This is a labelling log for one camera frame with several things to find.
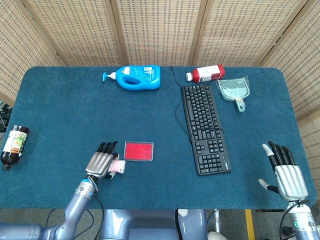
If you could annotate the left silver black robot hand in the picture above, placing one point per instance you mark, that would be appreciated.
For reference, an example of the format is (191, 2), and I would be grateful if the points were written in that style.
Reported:
(98, 163)

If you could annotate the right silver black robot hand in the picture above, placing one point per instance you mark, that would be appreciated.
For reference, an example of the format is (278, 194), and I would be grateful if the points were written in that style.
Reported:
(291, 181)

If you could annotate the small white box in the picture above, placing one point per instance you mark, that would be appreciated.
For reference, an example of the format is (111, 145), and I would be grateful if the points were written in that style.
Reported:
(118, 166)

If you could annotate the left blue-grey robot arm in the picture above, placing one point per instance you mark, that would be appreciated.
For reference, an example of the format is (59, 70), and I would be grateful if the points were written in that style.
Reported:
(75, 207)

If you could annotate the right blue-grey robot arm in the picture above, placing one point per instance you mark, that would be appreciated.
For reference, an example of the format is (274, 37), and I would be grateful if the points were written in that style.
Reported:
(303, 223)

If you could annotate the red card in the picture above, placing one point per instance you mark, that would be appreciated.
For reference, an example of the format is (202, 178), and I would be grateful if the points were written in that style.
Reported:
(138, 151)

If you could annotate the light blue dustpan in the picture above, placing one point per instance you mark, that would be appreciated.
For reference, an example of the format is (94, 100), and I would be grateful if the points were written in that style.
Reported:
(232, 91)

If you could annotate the blue felt table mat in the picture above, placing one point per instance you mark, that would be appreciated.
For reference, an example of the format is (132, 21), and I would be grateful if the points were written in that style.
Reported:
(75, 112)

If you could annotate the blue-grey robot torso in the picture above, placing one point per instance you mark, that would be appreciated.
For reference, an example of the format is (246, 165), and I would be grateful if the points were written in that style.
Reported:
(150, 223)

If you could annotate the metal table leg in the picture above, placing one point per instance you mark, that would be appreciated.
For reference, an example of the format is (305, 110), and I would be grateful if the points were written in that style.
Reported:
(217, 220)

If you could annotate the brown bottle with label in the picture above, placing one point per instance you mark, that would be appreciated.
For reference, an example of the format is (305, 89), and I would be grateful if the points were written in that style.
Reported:
(16, 145)

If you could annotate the white shoe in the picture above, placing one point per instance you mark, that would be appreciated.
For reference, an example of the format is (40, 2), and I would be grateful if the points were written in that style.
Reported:
(217, 236)

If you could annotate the blue pump detergent bottle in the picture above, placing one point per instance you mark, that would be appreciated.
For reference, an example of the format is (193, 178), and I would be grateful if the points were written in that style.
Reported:
(140, 78)

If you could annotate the black computer keyboard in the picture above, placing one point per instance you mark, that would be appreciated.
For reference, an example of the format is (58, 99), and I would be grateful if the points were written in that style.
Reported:
(203, 125)

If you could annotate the red bottle with white cap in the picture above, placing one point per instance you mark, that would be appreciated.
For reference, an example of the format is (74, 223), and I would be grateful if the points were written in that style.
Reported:
(208, 73)

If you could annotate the woven bamboo folding screen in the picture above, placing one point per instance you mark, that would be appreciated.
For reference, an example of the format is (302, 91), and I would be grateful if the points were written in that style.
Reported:
(160, 30)

